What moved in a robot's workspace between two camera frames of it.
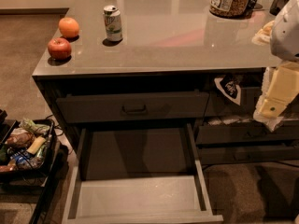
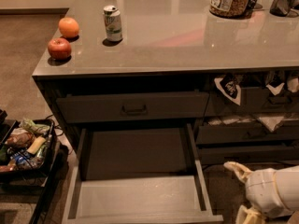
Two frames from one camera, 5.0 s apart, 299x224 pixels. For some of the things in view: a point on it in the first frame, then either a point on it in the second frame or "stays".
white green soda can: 112,22 stays
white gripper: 286,32 to 261,190
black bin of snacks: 27,147 stays
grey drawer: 138,175 stays
